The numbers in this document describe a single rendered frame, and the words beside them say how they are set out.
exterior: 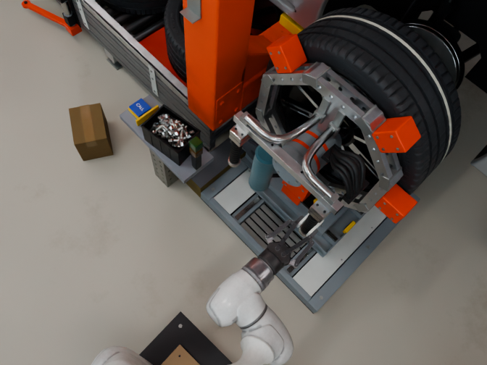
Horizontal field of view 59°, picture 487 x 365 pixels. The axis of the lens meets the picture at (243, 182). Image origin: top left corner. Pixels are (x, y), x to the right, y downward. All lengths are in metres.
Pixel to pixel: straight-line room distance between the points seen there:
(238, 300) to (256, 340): 0.12
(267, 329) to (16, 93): 2.01
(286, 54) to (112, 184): 1.32
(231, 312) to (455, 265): 1.53
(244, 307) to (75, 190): 1.36
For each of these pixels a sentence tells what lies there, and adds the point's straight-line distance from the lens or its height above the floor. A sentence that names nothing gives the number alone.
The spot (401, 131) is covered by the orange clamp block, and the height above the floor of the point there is 1.16.
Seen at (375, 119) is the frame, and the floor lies 1.12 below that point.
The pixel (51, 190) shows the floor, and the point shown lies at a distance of 2.39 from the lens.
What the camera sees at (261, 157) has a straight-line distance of 1.52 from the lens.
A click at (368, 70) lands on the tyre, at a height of 1.17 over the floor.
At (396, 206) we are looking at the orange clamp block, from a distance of 1.41.
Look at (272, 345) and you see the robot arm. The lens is 1.26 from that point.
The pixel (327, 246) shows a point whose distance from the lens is 2.09.
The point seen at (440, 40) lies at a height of 1.01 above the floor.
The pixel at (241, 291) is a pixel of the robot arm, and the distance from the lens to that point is 1.22.
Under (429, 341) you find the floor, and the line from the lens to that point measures 2.34.
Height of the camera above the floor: 2.08
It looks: 65 degrees down
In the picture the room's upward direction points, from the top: 12 degrees clockwise
